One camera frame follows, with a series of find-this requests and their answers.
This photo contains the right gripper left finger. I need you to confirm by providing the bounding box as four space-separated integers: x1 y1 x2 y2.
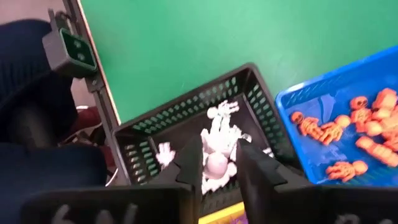
21 136 205 224

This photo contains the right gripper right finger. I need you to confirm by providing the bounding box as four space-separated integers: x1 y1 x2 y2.
236 138 398 224

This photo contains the yellow plastic basket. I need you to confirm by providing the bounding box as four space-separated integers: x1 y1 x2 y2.
198 202 247 224

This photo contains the dark blue office chair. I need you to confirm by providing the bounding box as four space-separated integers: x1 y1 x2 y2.
0 18 108 224

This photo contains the blue plastic basket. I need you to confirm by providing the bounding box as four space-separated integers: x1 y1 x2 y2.
275 45 398 187

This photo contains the long black plastic basket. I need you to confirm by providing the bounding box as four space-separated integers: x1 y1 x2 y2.
111 62 301 218

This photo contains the grey camera box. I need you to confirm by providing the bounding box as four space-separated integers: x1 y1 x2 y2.
42 27 98 78

